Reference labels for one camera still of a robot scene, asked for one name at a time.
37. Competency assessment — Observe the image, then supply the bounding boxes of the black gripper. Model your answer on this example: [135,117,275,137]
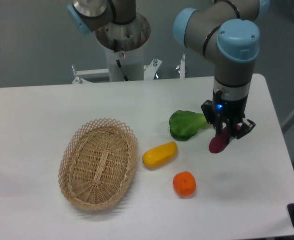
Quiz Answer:
[201,80,256,145]

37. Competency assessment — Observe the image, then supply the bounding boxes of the green lettuce leaf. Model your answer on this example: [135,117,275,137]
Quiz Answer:
[169,110,209,142]

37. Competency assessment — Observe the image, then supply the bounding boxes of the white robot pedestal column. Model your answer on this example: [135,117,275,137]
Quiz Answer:
[95,13,151,82]

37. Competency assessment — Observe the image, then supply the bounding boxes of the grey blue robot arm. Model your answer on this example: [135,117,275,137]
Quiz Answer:
[67,0,270,153]

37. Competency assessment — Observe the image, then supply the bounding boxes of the purple sweet potato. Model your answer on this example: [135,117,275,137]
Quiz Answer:
[209,127,229,154]

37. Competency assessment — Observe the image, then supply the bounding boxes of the black cable on pedestal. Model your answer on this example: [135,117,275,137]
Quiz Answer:
[112,39,130,82]

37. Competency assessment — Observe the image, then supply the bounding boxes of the white metal base frame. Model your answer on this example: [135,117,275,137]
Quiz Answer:
[71,53,187,85]

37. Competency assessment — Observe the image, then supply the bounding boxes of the yellow mango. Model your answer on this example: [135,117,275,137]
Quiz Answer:
[142,141,178,170]

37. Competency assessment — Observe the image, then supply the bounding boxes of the woven wicker basket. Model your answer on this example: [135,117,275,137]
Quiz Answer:
[58,118,138,211]

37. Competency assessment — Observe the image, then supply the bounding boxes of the orange tangerine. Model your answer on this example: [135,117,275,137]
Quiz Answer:
[173,171,197,196]

